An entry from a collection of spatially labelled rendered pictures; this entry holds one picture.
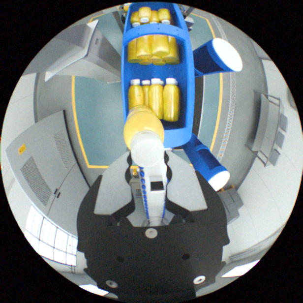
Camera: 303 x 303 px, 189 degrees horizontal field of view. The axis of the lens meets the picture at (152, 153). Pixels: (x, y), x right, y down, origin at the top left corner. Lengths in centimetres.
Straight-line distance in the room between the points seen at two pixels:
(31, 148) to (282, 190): 491
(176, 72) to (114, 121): 128
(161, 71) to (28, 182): 168
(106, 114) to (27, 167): 145
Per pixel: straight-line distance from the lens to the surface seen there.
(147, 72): 58
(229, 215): 322
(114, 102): 159
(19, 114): 287
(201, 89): 158
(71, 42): 47
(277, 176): 349
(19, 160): 148
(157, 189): 72
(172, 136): 33
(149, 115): 16
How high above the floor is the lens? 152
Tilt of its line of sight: 58 degrees down
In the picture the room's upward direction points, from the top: 174 degrees clockwise
